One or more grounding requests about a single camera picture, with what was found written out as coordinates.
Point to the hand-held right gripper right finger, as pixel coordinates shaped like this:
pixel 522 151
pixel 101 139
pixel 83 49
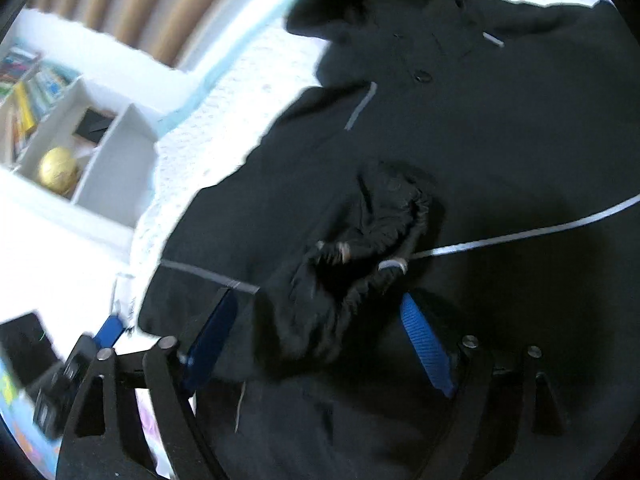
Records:
pixel 425 345

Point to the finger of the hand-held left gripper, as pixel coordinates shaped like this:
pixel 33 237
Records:
pixel 111 327

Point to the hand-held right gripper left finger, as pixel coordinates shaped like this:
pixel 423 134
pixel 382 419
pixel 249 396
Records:
pixel 210 342

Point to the black hooded jacket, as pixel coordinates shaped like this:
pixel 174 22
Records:
pixel 450 160

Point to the white bookshelf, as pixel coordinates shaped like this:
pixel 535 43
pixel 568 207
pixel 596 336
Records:
pixel 115 170

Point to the yellow ball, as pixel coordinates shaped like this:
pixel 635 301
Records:
pixel 60 169

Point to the small black box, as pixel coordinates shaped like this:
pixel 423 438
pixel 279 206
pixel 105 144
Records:
pixel 92 124

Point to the white dotted bed sheet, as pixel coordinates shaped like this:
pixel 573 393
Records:
pixel 235 105

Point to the row of colourful books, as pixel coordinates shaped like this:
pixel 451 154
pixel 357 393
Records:
pixel 30 95

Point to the brown striped headboard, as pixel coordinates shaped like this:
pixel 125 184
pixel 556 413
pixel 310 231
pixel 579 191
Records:
pixel 125 5

